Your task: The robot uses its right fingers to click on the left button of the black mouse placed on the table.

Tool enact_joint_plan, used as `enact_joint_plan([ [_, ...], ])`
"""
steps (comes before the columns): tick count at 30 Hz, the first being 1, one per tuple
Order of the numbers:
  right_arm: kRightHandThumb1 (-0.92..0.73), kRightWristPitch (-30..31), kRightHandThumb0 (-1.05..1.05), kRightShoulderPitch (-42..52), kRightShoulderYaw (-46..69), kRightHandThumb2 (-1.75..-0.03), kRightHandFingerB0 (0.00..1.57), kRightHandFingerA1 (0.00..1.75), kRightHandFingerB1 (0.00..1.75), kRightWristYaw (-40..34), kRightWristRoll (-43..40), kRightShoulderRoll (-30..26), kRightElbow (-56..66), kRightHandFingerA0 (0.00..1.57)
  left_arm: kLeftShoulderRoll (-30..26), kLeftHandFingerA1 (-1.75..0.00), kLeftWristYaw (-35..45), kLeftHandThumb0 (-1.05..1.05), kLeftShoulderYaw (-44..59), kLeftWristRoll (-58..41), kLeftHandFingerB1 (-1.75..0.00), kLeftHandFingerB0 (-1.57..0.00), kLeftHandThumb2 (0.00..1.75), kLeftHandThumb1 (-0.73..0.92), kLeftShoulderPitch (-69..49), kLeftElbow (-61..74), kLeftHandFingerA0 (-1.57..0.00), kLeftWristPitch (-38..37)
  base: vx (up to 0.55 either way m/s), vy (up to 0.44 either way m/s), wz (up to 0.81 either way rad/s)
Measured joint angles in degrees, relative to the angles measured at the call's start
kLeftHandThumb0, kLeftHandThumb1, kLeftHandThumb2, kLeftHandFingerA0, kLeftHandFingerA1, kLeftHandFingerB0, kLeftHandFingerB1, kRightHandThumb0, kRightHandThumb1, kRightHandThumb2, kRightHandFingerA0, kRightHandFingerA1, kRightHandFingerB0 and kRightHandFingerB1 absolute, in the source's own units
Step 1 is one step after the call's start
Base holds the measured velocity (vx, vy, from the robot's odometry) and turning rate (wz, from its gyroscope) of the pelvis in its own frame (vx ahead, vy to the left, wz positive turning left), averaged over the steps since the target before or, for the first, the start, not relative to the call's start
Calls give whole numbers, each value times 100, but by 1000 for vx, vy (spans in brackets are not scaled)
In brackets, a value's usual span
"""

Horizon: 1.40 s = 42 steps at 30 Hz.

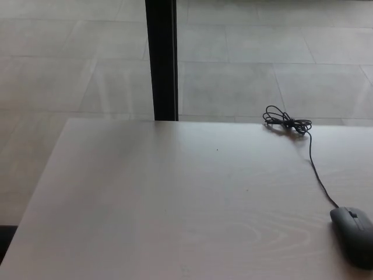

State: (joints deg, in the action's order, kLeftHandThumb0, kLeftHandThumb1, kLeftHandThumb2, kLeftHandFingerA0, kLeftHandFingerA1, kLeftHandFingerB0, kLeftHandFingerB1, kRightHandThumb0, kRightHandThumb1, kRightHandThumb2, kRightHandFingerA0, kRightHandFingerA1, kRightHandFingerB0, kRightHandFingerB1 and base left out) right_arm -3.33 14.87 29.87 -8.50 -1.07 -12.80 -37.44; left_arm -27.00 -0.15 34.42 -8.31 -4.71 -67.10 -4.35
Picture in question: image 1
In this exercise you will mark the black computer mouse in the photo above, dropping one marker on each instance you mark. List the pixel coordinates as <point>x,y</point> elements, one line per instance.
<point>354,242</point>

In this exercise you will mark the black window frame post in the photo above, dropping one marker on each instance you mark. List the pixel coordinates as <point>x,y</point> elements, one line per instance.
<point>161,58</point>

